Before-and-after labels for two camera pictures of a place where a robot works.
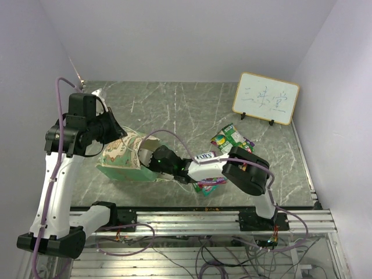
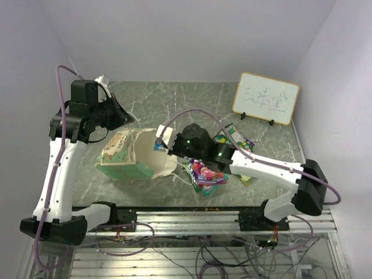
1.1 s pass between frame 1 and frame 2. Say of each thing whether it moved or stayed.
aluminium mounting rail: stayed
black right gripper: moved
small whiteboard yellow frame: stayed
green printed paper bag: moved
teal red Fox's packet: stayed
